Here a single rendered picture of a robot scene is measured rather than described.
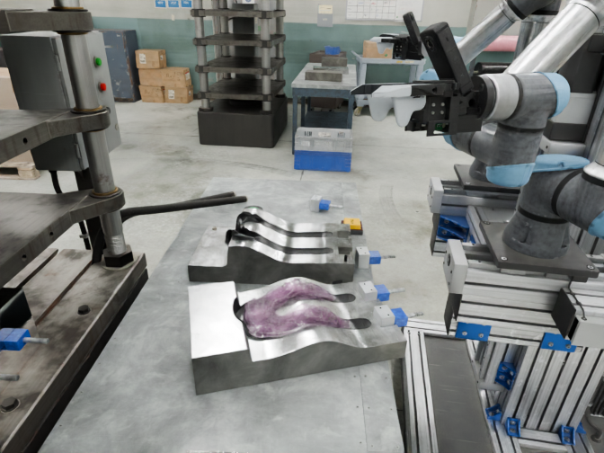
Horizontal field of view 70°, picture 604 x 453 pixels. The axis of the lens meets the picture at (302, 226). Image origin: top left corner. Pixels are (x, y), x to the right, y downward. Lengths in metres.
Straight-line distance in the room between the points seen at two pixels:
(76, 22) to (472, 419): 1.79
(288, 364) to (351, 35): 6.93
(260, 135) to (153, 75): 3.21
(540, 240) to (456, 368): 0.99
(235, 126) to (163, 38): 3.32
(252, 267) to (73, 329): 0.50
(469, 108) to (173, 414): 0.82
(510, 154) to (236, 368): 0.69
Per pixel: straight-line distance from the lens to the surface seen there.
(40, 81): 1.53
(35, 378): 1.22
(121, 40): 8.02
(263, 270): 1.30
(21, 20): 1.28
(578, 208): 1.06
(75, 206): 1.39
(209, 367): 0.98
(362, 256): 1.40
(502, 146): 0.84
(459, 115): 0.75
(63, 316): 1.38
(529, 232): 1.16
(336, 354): 1.04
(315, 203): 1.77
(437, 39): 0.72
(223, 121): 5.34
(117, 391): 1.09
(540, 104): 0.82
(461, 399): 1.91
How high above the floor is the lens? 1.57
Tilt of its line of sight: 27 degrees down
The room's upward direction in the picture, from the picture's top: 1 degrees clockwise
